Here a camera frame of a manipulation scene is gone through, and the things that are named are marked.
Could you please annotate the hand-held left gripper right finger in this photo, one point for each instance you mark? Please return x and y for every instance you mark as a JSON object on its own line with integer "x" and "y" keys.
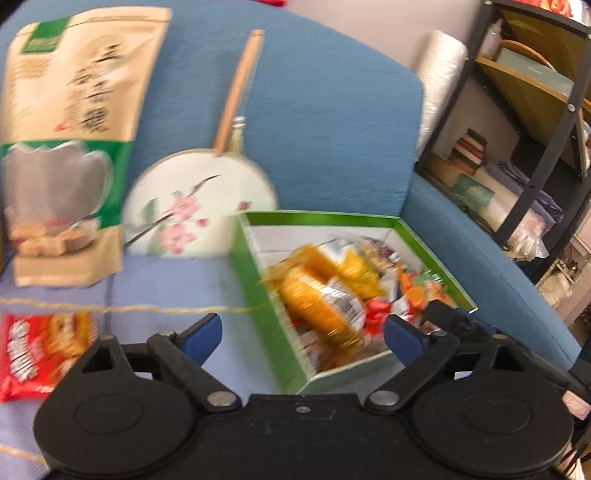
{"x": 404, "y": 337}

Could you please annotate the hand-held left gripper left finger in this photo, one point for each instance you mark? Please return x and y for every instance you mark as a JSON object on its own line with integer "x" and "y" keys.
{"x": 203, "y": 334}

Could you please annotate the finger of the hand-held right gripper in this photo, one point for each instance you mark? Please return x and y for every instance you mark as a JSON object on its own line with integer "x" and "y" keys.
{"x": 471, "y": 323}

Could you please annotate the pile of mixed snack packets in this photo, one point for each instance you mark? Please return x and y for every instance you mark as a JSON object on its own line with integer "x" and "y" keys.
{"x": 392, "y": 286}

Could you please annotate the green cardboard box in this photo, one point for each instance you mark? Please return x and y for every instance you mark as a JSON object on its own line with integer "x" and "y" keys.
{"x": 251, "y": 277}

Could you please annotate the yellow barcode snack packet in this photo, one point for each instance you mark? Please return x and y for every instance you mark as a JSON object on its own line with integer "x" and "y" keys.
{"x": 314, "y": 300}

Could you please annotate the red white-print snack packet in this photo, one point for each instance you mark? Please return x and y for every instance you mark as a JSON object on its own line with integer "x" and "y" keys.
{"x": 37, "y": 355}

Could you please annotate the light blue striped sheet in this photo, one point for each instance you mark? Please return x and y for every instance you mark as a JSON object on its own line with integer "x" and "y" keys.
{"x": 184, "y": 286}

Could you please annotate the clear plastic bag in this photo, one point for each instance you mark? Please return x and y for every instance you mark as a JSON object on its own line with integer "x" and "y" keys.
{"x": 528, "y": 242}

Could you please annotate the white folded sheet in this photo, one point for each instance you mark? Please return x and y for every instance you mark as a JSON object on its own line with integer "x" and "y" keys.
{"x": 501, "y": 198}

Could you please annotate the green gift box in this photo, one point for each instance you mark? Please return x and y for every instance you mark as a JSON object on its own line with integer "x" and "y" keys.
{"x": 473, "y": 190}

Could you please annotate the round painted hand fan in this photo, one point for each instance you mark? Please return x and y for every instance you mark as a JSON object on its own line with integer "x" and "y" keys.
{"x": 194, "y": 198}

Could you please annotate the purple cloth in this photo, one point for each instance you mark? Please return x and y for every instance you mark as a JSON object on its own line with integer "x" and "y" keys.
{"x": 542, "y": 203}

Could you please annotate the black metal shelf rack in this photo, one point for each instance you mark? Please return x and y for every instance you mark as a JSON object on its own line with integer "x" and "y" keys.
{"x": 527, "y": 184}

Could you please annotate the stack of books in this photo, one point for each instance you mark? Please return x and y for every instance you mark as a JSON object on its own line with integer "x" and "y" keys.
{"x": 468, "y": 152}

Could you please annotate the blue sofa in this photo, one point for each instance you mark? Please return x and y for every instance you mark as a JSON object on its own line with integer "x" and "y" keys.
{"x": 323, "y": 115}

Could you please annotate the grey flat box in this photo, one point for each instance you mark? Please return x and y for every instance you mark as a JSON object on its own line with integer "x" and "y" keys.
{"x": 535, "y": 74}

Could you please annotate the beige grain snack pouch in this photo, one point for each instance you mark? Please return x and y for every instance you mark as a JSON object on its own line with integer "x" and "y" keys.
{"x": 69, "y": 92}

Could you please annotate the white bottle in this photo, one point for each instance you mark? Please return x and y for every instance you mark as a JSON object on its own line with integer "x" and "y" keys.
{"x": 494, "y": 39}

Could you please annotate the red wet wipes pack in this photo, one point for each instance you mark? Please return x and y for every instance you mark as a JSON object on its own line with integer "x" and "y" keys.
{"x": 273, "y": 2}

